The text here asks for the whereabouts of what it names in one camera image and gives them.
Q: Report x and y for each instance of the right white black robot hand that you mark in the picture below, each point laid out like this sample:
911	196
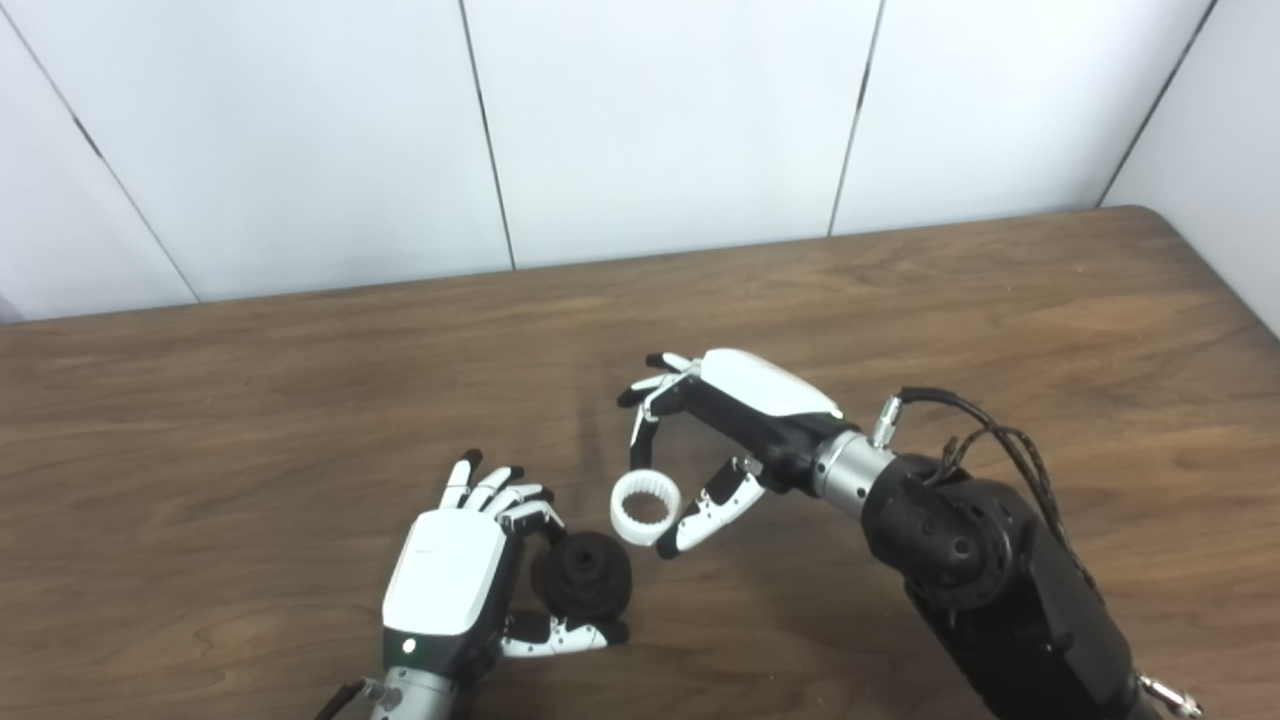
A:
760	395

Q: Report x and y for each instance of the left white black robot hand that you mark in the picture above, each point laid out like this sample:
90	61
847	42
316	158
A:
445	575

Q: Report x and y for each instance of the round black plastic part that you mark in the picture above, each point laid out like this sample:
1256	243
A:
585	578

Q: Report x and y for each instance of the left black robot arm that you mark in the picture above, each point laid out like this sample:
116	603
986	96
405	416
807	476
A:
420	695

